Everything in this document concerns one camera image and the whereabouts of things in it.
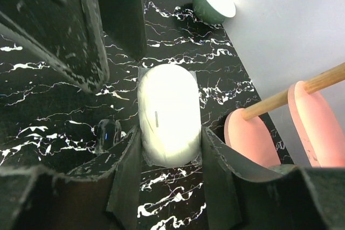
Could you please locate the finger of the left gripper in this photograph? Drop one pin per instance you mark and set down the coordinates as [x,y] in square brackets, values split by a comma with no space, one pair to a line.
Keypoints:
[67,34]
[123,21]

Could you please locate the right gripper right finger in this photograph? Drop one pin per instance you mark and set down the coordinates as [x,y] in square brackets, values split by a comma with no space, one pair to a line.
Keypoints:
[241,194]

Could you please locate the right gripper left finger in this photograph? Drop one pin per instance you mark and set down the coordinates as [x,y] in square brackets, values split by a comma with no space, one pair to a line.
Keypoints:
[100,194]

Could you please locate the black earbud charging case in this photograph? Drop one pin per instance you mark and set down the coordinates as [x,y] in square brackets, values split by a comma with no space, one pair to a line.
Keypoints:
[97,139]

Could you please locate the white earbud charging case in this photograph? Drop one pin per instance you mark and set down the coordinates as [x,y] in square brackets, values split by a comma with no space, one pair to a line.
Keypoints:
[169,115]

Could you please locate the pink three-tier shelf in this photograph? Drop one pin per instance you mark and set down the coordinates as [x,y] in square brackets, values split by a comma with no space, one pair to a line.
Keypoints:
[320,133]

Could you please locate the green white bowl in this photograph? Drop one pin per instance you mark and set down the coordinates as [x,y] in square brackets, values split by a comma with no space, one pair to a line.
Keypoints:
[214,11]

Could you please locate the black marble mat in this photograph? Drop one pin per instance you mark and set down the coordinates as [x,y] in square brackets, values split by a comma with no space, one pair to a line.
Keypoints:
[37,101]

